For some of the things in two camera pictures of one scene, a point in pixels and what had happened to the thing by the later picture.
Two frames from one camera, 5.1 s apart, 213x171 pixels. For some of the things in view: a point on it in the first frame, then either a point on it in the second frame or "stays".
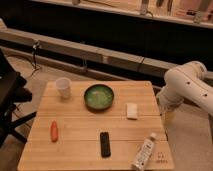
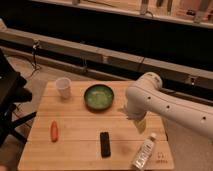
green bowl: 98,97 stays
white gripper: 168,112 → 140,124
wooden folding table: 99,126 stays
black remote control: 105,144 stays
